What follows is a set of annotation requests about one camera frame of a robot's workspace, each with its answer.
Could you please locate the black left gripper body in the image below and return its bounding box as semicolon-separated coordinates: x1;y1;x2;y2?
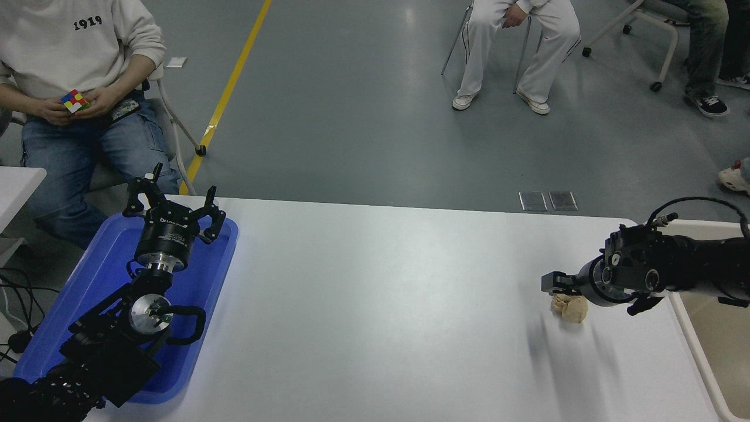
135;205;200;267

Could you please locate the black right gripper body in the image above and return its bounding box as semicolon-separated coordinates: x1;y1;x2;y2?
576;257;605;305

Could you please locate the tan paper ball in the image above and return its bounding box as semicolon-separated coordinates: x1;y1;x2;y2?
551;292;588;324

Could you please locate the colourful puzzle cube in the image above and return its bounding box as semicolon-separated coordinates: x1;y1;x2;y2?
60;89;91;114

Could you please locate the person's left hand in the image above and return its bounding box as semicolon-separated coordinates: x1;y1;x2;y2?
73;86;124;120

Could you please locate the person's right hand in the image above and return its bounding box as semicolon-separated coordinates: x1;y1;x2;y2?
34;96;74;127

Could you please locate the person's hand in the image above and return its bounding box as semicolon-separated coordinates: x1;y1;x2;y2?
502;3;528;29

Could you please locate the grey chair with white legs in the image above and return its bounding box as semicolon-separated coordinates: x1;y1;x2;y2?
0;62;207;197

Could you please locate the blue plastic tray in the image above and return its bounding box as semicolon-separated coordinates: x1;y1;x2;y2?
13;211;240;405

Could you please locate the phone with patterned case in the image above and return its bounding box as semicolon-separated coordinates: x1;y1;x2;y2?
100;98;141;127

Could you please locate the small white table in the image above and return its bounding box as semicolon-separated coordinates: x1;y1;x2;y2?
0;166;47;267

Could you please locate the large pale bin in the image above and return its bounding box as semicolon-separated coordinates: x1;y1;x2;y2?
661;219;750;422

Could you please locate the person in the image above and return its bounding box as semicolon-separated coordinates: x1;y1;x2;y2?
451;0;582;116
665;0;731;118
718;157;750;197
0;0;182;250
717;0;750;90

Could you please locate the black power plug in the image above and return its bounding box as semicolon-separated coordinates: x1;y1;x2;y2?
7;330;36;355

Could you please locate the thin metal-legged chair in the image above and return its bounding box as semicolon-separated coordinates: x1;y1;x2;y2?
440;0;582;95

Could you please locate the white wheeled chair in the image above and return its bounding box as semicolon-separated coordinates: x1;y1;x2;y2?
581;0;680;93

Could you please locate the black floor cable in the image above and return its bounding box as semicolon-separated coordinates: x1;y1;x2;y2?
0;268;60;330

